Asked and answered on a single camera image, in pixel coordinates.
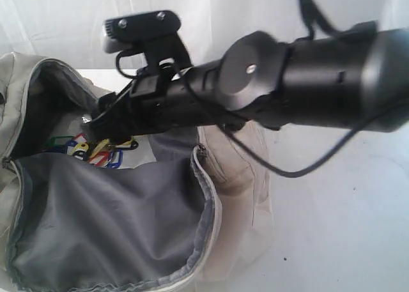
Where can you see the cream fabric duffel bag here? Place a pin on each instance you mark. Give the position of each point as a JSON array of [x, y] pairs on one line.
[[185, 206]]

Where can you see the white backdrop curtain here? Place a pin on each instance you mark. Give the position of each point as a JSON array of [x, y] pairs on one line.
[[71, 30]]

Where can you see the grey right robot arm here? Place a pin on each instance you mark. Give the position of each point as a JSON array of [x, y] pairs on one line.
[[334, 82]]

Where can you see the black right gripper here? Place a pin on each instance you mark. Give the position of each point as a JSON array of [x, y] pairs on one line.
[[151, 105]]

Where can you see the clear plastic packet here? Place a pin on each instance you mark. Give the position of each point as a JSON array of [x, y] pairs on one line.
[[70, 125]]

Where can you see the colourful plastic key tag bunch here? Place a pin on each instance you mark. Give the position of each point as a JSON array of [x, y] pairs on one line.
[[100, 154]]

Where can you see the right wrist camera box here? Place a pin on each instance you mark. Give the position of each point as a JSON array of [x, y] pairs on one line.
[[154, 34]]

